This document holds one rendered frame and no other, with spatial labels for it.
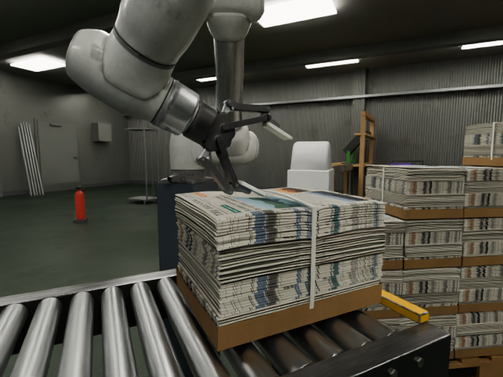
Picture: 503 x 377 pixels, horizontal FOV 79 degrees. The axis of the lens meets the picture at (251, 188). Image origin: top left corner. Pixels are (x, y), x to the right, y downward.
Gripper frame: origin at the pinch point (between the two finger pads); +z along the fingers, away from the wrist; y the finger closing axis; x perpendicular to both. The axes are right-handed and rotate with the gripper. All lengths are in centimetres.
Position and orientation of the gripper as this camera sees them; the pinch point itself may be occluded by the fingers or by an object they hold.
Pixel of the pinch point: (272, 164)
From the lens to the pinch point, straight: 67.2
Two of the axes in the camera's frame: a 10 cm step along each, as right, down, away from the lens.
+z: 8.0, 4.1, 4.5
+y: -4.0, 9.1, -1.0
